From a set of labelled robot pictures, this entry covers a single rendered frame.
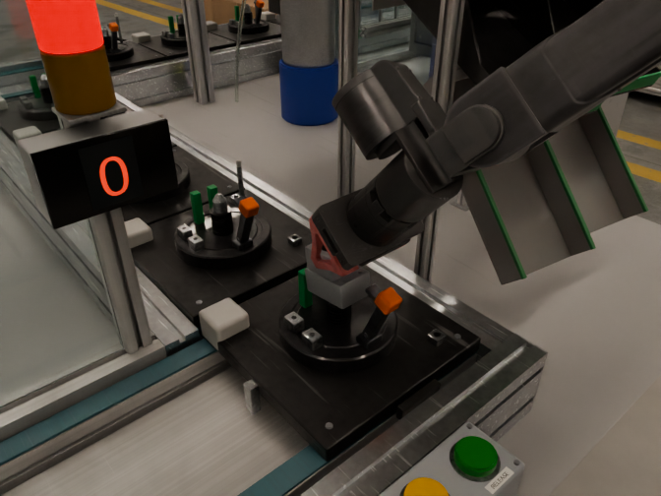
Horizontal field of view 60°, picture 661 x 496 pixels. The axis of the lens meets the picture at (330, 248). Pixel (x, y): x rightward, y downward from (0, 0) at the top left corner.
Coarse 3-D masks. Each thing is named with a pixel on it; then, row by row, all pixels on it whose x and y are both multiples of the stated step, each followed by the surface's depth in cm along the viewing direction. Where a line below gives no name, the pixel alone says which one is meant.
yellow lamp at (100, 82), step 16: (96, 48) 47; (48, 64) 46; (64, 64) 45; (80, 64) 46; (96, 64) 47; (48, 80) 47; (64, 80) 46; (80, 80) 46; (96, 80) 47; (64, 96) 47; (80, 96) 47; (96, 96) 48; (112, 96) 49; (64, 112) 48; (80, 112) 48; (96, 112) 48
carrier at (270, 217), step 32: (192, 192) 83; (128, 224) 85; (160, 224) 89; (192, 224) 85; (224, 224) 82; (256, 224) 85; (288, 224) 89; (160, 256) 82; (192, 256) 79; (224, 256) 78; (256, 256) 81; (288, 256) 82; (160, 288) 77; (192, 288) 75; (224, 288) 75; (256, 288) 76; (192, 320) 71
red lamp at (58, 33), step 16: (32, 0) 43; (48, 0) 43; (64, 0) 43; (80, 0) 44; (32, 16) 44; (48, 16) 43; (64, 16) 44; (80, 16) 44; (96, 16) 46; (48, 32) 44; (64, 32) 44; (80, 32) 45; (96, 32) 46; (48, 48) 45; (64, 48) 45; (80, 48) 45
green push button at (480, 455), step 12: (456, 444) 55; (468, 444) 55; (480, 444) 55; (456, 456) 54; (468, 456) 54; (480, 456) 54; (492, 456) 54; (468, 468) 53; (480, 468) 53; (492, 468) 53
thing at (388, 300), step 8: (368, 288) 60; (376, 288) 60; (392, 288) 59; (376, 296) 59; (384, 296) 58; (392, 296) 58; (376, 304) 59; (384, 304) 58; (392, 304) 58; (376, 312) 60; (384, 312) 58; (376, 320) 60; (384, 320) 61; (368, 328) 62; (376, 328) 61; (368, 336) 63
